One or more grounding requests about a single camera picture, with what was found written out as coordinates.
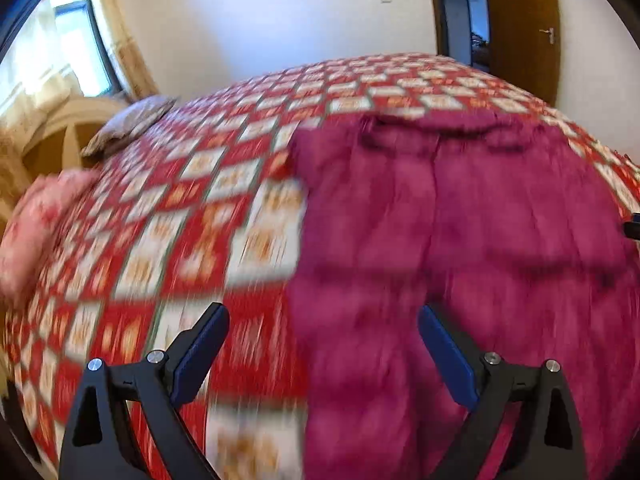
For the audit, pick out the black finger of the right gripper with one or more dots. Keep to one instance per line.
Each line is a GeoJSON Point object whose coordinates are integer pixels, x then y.
{"type": "Point", "coordinates": [631, 227]}

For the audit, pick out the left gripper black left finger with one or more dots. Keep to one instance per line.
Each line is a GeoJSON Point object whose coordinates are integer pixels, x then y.
{"type": "Point", "coordinates": [99, 442]}

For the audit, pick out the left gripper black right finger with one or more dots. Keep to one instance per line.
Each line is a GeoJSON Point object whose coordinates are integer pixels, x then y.
{"type": "Point", "coordinates": [546, 440]}

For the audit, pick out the magenta puffer jacket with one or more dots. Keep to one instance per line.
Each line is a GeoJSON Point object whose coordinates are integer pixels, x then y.
{"type": "Point", "coordinates": [495, 219]}

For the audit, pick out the pink folded blanket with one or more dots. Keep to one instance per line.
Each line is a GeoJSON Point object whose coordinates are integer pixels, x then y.
{"type": "Point", "coordinates": [31, 230]}

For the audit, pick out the brown wooden door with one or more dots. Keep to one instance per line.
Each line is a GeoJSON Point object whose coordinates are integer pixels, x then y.
{"type": "Point", "coordinates": [518, 52]}

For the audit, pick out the red checkered bedspread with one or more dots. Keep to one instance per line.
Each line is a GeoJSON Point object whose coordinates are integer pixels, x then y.
{"type": "Point", "coordinates": [206, 207]}

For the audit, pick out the cream wooden headboard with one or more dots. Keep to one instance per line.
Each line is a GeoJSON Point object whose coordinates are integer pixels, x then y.
{"type": "Point", "coordinates": [56, 146]}

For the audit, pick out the grey plaid pillow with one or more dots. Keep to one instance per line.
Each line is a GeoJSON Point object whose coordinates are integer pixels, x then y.
{"type": "Point", "coordinates": [127, 126]}

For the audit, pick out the right beige curtain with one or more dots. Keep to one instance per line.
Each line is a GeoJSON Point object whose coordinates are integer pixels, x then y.
{"type": "Point", "coordinates": [123, 51]}

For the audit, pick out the metal door handle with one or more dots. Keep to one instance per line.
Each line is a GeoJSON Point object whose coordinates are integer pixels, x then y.
{"type": "Point", "coordinates": [549, 33]}

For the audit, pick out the window with dark frame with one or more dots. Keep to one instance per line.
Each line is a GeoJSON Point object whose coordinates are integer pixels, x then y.
{"type": "Point", "coordinates": [58, 51]}

